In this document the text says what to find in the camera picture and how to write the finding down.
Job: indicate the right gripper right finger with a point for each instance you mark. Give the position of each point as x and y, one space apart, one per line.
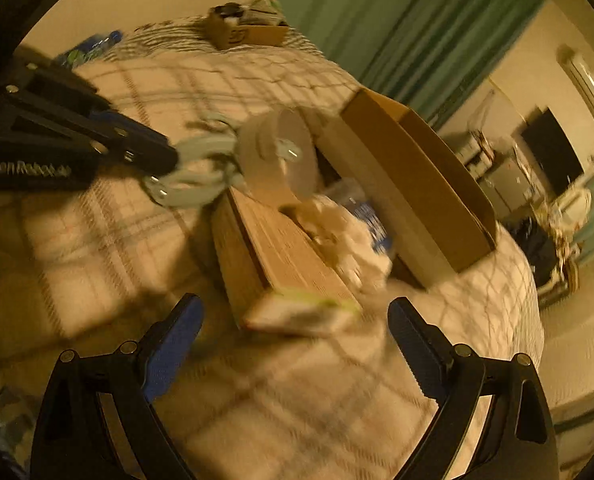
517 440

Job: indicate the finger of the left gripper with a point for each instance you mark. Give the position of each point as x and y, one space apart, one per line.
65 99

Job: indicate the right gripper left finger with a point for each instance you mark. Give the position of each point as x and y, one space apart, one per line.
71 439

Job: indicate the large cardboard box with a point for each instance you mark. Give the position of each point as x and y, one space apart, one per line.
438 218

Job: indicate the tape roll with holder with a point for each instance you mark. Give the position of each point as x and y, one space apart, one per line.
270 157

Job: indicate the white tissue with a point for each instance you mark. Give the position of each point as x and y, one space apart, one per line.
345 244

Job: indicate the clear jar blue label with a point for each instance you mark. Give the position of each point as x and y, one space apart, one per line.
348 193

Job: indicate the plaid bed blanket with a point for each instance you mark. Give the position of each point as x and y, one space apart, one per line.
87 270

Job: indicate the small cardboard box with items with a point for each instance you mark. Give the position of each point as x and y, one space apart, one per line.
253 23

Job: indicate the grey mini fridge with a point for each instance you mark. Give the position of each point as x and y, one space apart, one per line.
507 188

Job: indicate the small brown carton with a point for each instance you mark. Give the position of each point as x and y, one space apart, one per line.
275 281

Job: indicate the white air conditioner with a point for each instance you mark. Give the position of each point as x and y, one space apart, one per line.
581 76

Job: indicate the black wall television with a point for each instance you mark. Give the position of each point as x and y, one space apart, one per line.
553 152

